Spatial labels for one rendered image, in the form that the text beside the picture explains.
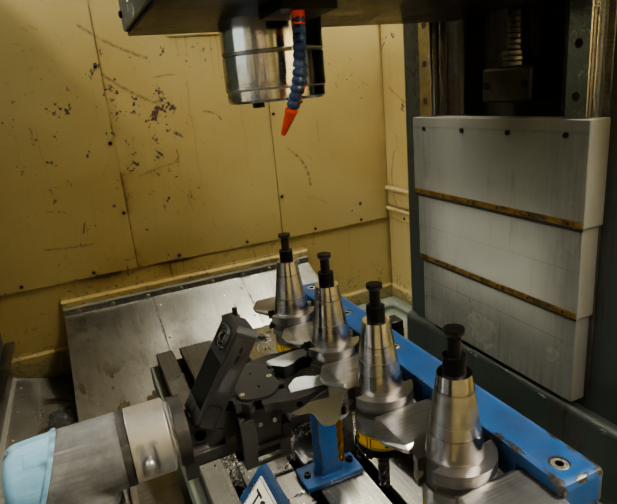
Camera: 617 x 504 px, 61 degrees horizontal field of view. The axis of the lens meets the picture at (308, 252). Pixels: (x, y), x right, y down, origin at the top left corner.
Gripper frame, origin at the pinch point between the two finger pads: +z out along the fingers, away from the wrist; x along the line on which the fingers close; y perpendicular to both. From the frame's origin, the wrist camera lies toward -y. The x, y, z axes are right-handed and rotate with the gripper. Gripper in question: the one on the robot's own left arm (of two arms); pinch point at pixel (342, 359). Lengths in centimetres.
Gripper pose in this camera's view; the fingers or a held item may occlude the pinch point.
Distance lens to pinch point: 62.8
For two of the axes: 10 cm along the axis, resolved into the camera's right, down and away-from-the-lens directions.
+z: 9.1, -2.1, 3.6
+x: 4.1, 2.4, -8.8
